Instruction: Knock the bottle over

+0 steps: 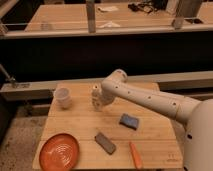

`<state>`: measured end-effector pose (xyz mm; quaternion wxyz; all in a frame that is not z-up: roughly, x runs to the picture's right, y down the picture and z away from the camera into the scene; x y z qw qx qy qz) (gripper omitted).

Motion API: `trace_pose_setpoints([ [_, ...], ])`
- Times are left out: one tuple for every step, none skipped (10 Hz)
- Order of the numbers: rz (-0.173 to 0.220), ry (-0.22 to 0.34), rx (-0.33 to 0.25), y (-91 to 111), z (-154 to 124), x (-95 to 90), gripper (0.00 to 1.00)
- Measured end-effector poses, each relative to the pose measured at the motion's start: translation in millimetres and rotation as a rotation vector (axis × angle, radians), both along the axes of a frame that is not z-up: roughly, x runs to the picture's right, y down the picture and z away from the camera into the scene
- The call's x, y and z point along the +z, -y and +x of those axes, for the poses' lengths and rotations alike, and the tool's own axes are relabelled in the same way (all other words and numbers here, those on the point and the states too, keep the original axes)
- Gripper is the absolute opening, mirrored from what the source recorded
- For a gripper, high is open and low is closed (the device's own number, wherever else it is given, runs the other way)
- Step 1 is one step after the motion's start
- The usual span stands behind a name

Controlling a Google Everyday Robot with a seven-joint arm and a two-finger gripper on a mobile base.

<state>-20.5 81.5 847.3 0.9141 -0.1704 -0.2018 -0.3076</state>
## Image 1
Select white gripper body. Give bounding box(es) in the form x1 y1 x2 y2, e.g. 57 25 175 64
91 85 112 111

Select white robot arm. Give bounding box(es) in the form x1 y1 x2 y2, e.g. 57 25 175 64
92 69 213 171

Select translucent plastic cup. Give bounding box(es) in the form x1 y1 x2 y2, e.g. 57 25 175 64
53 88 71 109

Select blue sponge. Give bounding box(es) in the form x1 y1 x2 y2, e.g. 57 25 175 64
119 114 139 130

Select brown rectangular block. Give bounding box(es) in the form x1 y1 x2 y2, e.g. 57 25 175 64
95 132 116 155

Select orange ridged plate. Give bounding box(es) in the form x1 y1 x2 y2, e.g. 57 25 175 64
39 133 79 171

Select orange carrot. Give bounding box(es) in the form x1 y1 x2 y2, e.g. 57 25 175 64
129 142 143 169

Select metal clamp at left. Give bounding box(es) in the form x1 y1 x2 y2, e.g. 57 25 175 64
0 63 30 88

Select metal post on back table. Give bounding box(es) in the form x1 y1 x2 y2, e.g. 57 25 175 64
86 0 96 33

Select black cables on back table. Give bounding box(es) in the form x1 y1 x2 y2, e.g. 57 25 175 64
127 0 168 14

